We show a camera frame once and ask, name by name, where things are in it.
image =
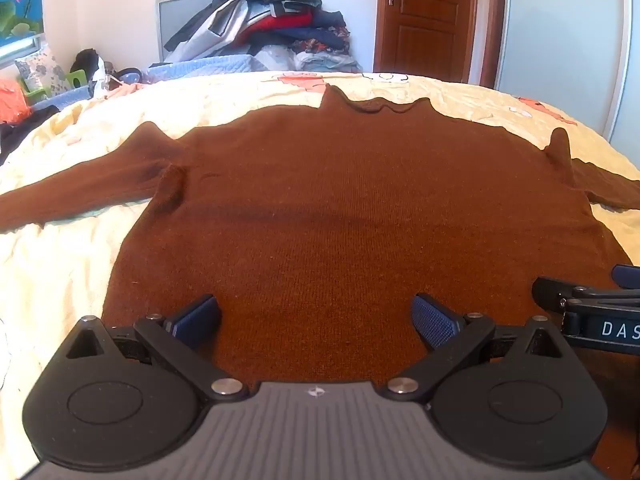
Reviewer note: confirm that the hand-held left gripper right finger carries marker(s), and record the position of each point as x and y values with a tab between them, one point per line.
434	321

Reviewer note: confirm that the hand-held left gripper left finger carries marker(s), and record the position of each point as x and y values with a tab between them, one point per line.
196	319

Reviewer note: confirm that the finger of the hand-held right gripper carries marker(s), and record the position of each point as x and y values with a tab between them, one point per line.
627	276
555	291

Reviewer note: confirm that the brown knit sweater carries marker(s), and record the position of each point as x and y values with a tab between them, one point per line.
340	220

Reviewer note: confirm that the pile of clothes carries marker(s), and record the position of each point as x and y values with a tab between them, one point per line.
280	15

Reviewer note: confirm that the yellow printed blanket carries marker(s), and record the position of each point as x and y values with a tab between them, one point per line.
65	270

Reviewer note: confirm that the white wardrobe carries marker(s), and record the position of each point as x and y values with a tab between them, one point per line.
565	35

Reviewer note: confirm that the blue quilted blanket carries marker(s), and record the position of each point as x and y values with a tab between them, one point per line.
200	66

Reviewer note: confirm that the black cloth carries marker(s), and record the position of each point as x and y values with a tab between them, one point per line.
22	130

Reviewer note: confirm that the green plastic stool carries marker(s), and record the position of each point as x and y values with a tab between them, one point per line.
75	79

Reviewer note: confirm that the black bag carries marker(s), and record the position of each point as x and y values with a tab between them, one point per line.
86	60

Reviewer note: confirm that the orange cloth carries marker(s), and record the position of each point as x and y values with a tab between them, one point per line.
12	102

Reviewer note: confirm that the floral pillow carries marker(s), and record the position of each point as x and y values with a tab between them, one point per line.
42	70

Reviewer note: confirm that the grey framed panel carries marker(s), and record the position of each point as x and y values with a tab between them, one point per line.
175	15

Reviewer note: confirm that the wooden door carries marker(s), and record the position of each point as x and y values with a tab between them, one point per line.
425	15

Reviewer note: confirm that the window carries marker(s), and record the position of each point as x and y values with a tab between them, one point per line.
17	50

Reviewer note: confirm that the wooden door frame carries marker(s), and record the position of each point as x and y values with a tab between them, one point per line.
492	20

